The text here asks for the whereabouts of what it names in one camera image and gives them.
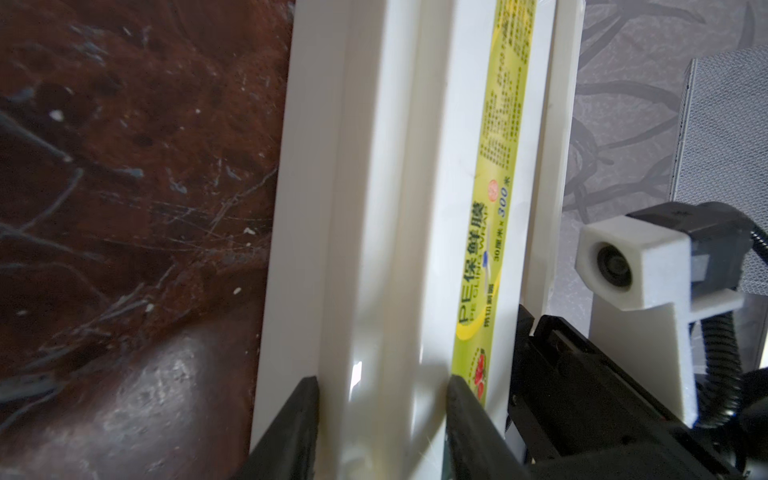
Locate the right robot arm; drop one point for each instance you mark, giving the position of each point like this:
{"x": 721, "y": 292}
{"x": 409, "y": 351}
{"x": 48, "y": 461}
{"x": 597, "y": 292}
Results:
{"x": 655, "y": 389}

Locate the white wire mesh basket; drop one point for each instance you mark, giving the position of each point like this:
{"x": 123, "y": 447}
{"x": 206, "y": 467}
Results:
{"x": 721, "y": 151}

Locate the white wrap dispenser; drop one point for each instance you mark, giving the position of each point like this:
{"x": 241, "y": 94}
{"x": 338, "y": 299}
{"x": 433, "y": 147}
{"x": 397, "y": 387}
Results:
{"x": 378, "y": 160}

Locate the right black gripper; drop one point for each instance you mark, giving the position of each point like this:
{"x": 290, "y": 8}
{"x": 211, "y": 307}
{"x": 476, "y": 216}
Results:
{"x": 580, "y": 416}

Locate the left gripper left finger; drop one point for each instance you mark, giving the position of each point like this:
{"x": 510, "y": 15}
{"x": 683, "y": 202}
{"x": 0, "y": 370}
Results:
{"x": 287, "y": 449}

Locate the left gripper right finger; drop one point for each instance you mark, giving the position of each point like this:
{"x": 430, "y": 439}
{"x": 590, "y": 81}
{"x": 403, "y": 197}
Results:
{"x": 476, "y": 448}

